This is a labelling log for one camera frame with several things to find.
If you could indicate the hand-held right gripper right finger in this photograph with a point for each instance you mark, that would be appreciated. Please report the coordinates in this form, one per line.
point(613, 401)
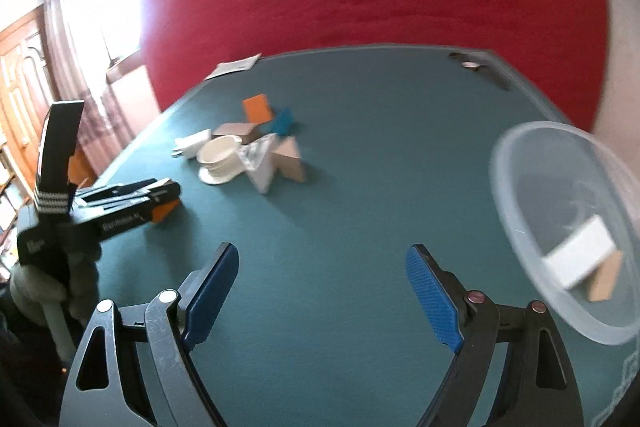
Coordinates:
point(430, 292)

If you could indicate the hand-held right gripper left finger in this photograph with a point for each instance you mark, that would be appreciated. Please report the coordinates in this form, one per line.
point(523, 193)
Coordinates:
point(212, 297)

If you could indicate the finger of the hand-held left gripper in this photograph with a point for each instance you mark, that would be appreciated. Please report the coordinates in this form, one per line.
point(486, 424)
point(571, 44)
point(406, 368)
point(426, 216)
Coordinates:
point(120, 189)
point(130, 203)

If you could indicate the white cup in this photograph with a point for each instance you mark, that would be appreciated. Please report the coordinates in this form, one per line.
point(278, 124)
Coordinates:
point(217, 152)

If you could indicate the clear plastic bin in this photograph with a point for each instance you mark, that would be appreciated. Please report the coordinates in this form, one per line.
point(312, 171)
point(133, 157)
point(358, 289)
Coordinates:
point(540, 167)

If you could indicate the blue block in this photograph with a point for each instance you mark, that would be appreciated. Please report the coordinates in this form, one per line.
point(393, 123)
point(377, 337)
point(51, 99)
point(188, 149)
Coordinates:
point(282, 122)

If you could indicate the person's left forearm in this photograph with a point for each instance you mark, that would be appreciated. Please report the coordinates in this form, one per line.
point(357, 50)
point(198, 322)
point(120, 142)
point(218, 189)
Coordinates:
point(59, 332)

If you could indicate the person's left hand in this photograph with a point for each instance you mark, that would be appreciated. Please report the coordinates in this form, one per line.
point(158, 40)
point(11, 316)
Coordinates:
point(82, 272)

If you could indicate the patterned curtain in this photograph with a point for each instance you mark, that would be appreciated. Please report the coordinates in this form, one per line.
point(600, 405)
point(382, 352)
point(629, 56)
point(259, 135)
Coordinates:
point(100, 127)

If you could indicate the wooden door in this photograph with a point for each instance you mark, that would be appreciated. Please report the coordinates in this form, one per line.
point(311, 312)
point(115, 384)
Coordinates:
point(20, 82)

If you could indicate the green table mat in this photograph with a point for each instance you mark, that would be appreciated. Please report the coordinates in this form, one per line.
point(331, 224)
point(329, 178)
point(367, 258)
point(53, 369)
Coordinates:
point(375, 182)

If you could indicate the brown block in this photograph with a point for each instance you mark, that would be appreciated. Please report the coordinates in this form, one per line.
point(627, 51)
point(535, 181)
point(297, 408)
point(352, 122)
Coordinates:
point(240, 130)

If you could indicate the clear plastic piece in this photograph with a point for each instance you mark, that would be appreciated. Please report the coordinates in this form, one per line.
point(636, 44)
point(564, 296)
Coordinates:
point(255, 157)

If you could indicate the wooden triangular block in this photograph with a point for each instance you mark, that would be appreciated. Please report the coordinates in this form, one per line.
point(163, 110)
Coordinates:
point(290, 157)

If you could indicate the white paper sheet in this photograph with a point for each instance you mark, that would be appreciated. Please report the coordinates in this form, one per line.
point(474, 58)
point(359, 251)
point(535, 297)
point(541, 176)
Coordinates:
point(235, 66)

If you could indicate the tan wooden block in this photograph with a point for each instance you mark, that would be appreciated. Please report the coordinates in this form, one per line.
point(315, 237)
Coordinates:
point(607, 279)

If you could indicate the black wristwatch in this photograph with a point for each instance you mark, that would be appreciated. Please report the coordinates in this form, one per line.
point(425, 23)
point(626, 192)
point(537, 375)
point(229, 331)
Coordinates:
point(470, 66)

